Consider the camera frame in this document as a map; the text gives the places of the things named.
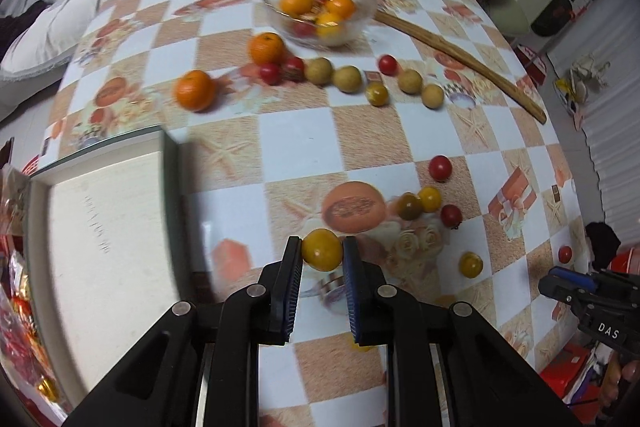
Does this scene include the red cherry tomato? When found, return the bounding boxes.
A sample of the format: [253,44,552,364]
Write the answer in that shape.
[378,54,398,77]
[259,63,282,86]
[281,56,305,82]
[428,155,452,183]
[558,245,573,265]
[440,204,463,230]

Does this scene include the dark olive cherry tomato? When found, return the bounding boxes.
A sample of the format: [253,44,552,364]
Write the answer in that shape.
[395,192,423,221]

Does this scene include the white rectangular tray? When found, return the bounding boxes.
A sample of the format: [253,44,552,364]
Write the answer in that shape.
[24,127,194,405]

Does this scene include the brown longan fruit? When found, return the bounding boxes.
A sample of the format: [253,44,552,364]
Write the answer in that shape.
[304,57,334,86]
[421,83,445,110]
[332,66,362,94]
[397,69,423,95]

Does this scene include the orange mandarin near tray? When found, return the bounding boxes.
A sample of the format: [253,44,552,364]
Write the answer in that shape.
[174,70,217,113]

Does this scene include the orange mandarin near bowl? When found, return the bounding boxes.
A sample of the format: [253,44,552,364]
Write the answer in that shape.
[247,32,286,66]

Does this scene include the mandarin in bowl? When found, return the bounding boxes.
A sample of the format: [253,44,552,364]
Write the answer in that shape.
[324,0,357,20]
[279,0,316,18]
[314,12,344,42]

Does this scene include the curved wooden stick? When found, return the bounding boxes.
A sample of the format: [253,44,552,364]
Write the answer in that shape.
[374,10,548,124]

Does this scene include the glass fruit bowl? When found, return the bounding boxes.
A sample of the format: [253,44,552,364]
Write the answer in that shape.
[262,0,378,48]

